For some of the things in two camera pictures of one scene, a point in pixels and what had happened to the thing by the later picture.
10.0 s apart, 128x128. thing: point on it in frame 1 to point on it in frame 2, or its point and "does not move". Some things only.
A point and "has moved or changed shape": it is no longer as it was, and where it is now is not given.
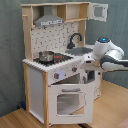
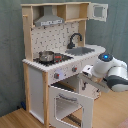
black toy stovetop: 57,58 does not move
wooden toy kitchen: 58,90 does not move
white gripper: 88,58 to 87,70
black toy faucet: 70,45 does not move
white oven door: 71,103 has moved or changed shape
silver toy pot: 46,56 does not move
